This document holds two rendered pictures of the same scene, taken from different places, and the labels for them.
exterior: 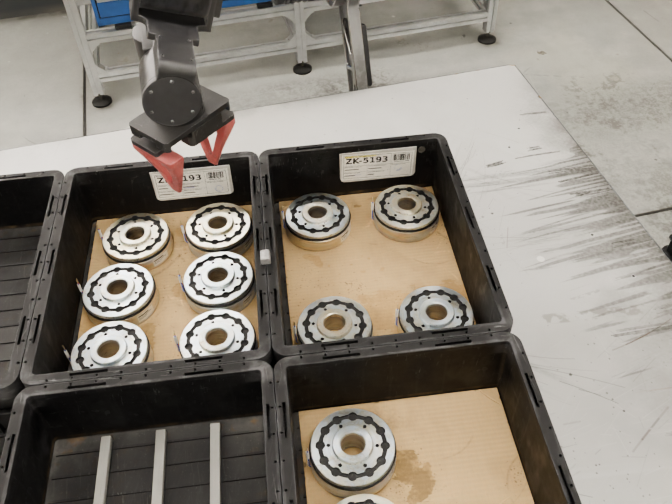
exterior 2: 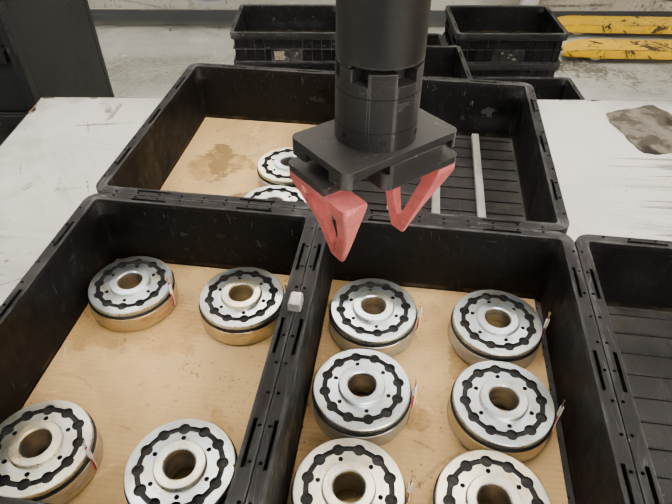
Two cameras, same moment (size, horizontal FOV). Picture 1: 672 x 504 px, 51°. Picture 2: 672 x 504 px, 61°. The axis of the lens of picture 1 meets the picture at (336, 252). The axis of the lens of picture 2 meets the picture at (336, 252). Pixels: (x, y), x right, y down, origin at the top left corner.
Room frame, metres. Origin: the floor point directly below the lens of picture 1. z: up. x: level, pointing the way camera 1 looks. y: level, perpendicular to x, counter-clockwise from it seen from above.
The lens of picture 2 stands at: (1.02, 0.22, 1.36)
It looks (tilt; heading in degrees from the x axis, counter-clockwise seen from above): 42 degrees down; 193
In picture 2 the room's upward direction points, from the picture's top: straight up
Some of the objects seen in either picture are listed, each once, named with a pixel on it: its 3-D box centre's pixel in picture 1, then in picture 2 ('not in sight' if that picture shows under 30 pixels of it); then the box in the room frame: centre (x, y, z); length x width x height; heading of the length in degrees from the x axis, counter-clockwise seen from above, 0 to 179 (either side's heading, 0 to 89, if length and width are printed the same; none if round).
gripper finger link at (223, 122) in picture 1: (198, 139); (353, 202); (0.69, 0.16, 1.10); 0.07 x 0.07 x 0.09; 50
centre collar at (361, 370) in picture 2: (218, 275); (361, 385); (0.68, 0.17, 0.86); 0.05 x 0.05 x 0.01
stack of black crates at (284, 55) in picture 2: not in sight; (291, 75); (-1.05, -0.44, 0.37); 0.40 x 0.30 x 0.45; 102
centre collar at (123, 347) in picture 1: (108, 349); (497, 319); (0.55, 0.31, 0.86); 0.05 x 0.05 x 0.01
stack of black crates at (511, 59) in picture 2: not in sight; (493, 76); (-1.22, 0.35, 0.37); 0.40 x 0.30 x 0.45; 102
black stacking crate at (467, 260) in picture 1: (370, 258); (153, 358); (0.70, -0.05, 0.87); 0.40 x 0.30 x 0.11; 5
